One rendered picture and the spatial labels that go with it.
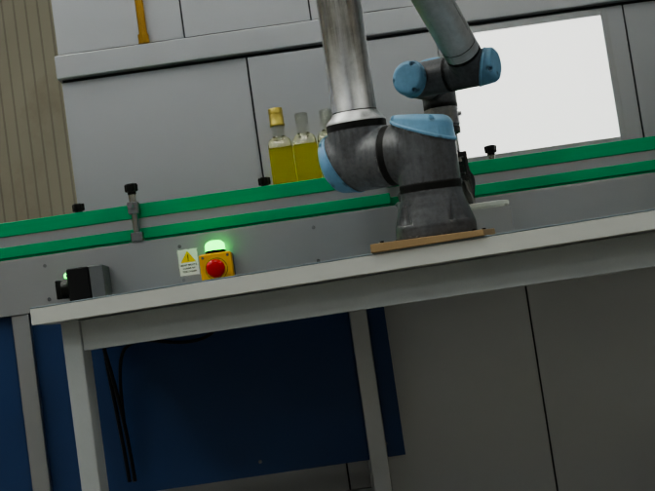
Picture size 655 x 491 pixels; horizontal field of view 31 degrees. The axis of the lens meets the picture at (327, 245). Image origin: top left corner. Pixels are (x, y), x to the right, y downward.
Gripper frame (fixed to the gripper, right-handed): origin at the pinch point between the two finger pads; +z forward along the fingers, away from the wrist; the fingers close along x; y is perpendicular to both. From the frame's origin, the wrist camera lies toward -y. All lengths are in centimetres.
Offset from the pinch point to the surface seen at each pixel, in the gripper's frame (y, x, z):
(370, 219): -1.6, -18.7, -2.7
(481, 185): -13.5, 8.2, -7.9
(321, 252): -1.3, -30.7, 3.0
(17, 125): -378, -189, -114
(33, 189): -377, -184, -77
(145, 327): 33, -66, 15
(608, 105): -31, 45, -25
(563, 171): -14.3, 27.8, -8.4
